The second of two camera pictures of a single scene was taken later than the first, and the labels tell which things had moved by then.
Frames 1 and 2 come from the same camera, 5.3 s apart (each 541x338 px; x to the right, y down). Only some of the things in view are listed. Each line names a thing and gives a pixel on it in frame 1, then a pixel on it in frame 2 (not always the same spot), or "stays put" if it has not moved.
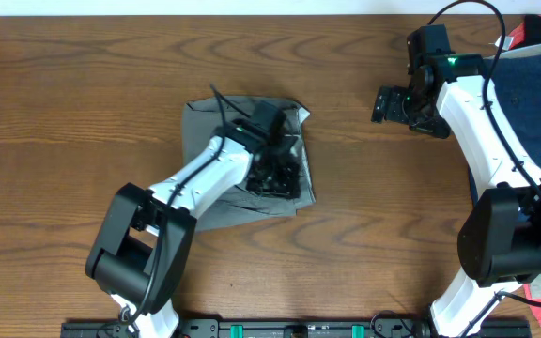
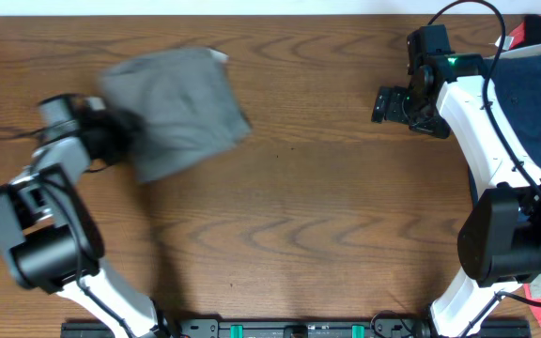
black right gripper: (388, 105) stays put
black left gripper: (276, 177) to (116, 131)
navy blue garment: (535, 95) stays put
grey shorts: (278, 179) to (188, 104)
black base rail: (285, 328) stays put
